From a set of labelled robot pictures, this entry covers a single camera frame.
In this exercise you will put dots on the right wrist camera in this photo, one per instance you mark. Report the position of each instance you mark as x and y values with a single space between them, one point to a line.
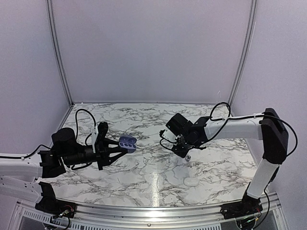
168 136

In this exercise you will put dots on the left aluminium corner post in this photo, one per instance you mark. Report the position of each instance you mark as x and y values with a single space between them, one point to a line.
56 48

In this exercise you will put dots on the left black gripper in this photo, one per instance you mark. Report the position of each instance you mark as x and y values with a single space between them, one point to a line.
103 156

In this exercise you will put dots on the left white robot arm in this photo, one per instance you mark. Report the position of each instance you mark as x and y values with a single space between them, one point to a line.
14 172

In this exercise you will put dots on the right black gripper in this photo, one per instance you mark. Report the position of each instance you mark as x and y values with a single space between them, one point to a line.
181 153

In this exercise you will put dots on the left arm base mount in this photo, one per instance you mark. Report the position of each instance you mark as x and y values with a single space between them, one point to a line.
59 209

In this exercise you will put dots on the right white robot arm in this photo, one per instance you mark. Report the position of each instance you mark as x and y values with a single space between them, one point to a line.
265 133

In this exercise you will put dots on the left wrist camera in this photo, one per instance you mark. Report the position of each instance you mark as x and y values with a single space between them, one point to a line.
98 134

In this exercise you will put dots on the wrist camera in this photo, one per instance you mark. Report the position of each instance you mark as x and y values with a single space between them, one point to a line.
98 134
168 136

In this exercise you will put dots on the blue earbud charging case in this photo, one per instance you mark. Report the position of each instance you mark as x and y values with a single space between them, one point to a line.
128 142

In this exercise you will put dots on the white earbud charging case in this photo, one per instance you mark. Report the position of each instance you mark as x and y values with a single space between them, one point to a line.
191 181

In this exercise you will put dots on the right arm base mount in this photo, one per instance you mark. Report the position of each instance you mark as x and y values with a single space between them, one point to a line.
248 215

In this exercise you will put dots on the aluminium front rail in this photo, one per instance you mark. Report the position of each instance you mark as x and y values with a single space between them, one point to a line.
102 217

